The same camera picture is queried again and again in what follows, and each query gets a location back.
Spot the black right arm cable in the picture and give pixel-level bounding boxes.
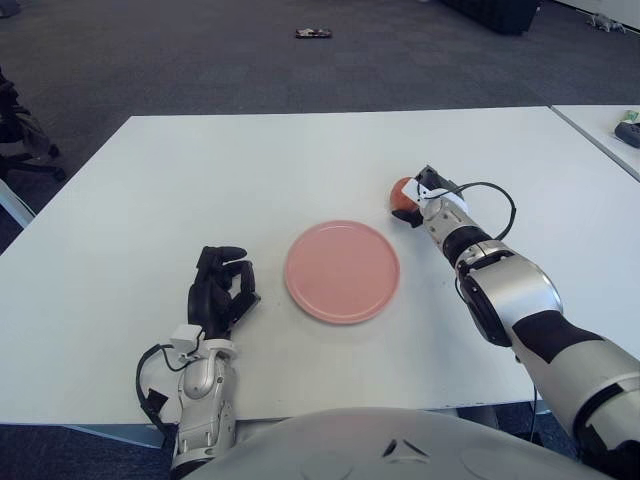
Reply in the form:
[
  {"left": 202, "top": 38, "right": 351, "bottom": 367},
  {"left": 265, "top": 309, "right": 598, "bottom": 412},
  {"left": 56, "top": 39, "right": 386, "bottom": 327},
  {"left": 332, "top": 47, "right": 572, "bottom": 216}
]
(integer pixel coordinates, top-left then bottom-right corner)
[{"left": 439, "top": 181, "right": 517, "bottom": 241}]

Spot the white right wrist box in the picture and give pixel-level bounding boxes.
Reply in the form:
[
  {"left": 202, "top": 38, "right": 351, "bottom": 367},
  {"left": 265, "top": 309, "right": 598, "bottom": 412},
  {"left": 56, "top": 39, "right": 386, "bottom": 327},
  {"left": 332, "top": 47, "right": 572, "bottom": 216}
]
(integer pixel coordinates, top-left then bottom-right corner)
[{"left": 404, "top": 176, "right": 471, "bottom": 214}]

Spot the small grey floor object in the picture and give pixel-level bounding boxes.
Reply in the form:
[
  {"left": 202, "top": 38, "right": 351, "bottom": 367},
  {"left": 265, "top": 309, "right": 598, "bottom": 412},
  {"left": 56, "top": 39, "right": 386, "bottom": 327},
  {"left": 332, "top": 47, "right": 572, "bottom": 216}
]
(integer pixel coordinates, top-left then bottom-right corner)
[{"left": 585, "top": 13, "right": 626, "bottom": 32}]

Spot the black box furniture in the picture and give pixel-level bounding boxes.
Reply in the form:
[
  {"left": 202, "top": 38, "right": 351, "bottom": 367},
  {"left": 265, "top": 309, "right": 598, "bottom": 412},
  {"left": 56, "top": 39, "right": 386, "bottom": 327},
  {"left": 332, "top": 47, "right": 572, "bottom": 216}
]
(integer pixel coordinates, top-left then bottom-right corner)
[{"left": 442, "top": 0, "right": 544, "bottom": 36}]

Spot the pink round plate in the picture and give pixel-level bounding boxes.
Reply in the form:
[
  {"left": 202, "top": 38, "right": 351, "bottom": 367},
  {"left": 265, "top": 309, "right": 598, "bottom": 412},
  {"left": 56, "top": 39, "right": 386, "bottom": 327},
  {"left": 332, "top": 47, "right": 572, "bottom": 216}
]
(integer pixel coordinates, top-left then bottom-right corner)
[{"left": 284, "top": 219, "right": 401, "bottom": 325}]

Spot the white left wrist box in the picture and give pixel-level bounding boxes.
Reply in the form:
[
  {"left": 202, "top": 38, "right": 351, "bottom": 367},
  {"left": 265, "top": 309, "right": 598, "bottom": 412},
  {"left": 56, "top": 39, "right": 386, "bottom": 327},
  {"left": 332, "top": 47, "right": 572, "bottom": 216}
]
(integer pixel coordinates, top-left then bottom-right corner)
[{"left": 169, "top": 323, "right": 204, "bottom": 359}]

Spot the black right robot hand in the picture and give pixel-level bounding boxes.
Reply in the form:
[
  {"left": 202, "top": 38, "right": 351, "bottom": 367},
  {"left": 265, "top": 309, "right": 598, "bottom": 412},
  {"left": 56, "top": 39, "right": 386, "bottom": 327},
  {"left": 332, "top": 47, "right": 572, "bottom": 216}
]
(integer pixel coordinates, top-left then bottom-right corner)
[{"left": 391, "top": 166, "right": 459, "bottom": 229}]

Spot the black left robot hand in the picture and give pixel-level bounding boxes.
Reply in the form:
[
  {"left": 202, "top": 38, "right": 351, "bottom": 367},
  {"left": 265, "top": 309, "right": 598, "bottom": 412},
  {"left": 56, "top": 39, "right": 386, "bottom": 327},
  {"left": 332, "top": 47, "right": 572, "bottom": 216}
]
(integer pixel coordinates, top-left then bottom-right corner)
[{"left": 187, "top": 245, "right": 263, "bottom": 341}]

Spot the black handheld device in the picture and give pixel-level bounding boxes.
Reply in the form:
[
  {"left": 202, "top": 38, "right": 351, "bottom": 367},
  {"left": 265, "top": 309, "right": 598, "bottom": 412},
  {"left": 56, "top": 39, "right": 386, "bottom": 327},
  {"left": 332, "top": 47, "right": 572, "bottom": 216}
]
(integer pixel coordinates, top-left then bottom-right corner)
[{"left": 613, "top": 121, "right": 640, "bottom": 149}]

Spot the white furniture edge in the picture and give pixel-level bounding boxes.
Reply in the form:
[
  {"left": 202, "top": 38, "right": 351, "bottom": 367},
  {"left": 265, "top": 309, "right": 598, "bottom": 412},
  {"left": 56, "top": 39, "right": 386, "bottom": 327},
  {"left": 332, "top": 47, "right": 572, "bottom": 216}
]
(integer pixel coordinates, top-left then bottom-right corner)
[{"left": 0, "top": 178, "right": 37, "bottom": 229}]

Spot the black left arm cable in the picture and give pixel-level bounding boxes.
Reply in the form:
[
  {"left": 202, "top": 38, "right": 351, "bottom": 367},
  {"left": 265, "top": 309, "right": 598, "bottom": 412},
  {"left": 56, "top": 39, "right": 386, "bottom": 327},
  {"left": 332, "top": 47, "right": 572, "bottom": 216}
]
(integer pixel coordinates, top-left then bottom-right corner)
[{"left": 136, "top": 342, "right": 182, "bottom": 437}]

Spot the grey robot torso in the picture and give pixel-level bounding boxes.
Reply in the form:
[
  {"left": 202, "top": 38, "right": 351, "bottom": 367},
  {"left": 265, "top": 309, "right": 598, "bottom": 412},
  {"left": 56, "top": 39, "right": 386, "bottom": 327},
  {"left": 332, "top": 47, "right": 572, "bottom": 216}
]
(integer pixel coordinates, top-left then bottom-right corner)
[{"left": 182, "top": 407, "right": 591, "bottom": 480}]

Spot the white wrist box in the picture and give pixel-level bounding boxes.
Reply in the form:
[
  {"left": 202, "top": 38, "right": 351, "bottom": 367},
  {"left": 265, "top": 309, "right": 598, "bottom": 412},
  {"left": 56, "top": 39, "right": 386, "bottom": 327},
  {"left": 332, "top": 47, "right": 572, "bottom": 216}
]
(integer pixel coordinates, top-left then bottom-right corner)
[
  {"left": 169, "top": 323, "right": 204, "bottom": 359},
  {"left": 404, "top": 176, "right": 471, "bottom": 214}
]

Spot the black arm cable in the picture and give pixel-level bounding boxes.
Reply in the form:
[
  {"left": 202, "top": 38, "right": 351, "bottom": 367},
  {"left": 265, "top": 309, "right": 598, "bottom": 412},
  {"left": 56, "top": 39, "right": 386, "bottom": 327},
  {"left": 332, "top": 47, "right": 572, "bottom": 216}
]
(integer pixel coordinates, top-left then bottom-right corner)
[
  {"left": 439, "top": 181, "right": 517, "bottom": 241},
  {"left": 136, "top": 342, "right": 182, "bottom": 437}
]

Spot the red apple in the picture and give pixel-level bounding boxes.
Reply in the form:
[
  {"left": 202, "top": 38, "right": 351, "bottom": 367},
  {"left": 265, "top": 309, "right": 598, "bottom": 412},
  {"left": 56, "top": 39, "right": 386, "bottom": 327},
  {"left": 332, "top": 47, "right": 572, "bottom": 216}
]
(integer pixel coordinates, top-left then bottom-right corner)
[{"left": 389, "top": 176, "right": 424, "bottom": 214}]

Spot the black office chair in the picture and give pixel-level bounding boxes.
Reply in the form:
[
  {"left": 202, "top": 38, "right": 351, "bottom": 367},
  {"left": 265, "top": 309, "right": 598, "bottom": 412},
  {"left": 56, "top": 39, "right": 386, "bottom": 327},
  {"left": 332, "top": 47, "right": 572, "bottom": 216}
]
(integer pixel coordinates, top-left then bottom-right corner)
[{"left": 0, "top": 67, "right": 66, "bottom": 181}]

